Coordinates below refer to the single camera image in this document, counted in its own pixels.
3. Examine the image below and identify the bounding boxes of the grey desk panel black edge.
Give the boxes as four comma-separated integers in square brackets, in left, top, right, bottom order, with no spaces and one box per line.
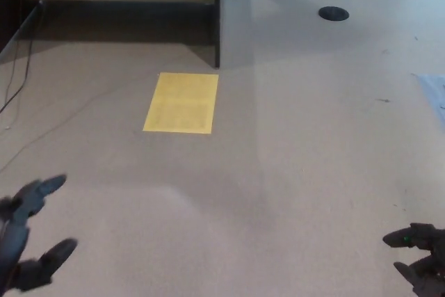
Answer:
[214,0,257,70]

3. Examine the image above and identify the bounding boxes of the black wall baseboard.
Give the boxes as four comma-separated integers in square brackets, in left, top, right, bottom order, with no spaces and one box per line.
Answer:
[42,0,216,17]

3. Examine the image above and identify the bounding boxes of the black round grommet cover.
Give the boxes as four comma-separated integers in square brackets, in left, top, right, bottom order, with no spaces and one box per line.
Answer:
[318,6,350,21]

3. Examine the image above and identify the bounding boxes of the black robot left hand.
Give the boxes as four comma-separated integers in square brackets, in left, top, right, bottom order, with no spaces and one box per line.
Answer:
[0,174,78,293]

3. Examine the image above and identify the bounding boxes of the thin grey floor cable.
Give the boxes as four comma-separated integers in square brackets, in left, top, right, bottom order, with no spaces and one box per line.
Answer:
[0,73,159,172]

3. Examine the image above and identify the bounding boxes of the yellow paper sheet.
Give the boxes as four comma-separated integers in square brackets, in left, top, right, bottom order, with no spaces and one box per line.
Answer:
[143,72,220,134]

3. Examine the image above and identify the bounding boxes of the low grey glossy panel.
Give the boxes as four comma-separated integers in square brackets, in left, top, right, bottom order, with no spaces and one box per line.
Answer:
[0,0,43,65]

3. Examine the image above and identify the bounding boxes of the thick black cable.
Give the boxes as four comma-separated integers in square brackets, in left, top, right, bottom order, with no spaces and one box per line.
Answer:
[0,0,53,114]

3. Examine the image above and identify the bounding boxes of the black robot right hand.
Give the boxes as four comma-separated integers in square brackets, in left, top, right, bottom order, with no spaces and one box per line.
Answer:
[382,222,445,297]

